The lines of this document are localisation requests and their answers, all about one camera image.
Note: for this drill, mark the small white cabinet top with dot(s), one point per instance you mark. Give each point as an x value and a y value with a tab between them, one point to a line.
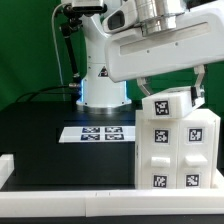
172	103

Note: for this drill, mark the white left fence piece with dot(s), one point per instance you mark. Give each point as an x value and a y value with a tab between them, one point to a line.
6	167

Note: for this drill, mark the white marker base sheet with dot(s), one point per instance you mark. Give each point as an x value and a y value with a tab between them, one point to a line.
97	134

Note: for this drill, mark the white right fence piece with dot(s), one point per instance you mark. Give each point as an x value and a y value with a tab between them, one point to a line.
218	180

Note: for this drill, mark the white fence piece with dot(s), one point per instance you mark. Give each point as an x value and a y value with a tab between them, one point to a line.
218	180
6	167

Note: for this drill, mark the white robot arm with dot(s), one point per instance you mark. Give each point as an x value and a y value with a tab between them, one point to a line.
100	19

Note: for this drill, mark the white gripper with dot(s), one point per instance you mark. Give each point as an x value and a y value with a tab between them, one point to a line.
197	39

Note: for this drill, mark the white cabinet door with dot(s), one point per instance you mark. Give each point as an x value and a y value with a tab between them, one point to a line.
195	153
156	149

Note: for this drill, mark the white front fence bar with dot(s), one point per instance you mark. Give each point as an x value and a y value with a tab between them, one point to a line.
111	203

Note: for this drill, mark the white cabinet body box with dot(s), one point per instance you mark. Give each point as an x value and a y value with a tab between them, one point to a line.
197	114

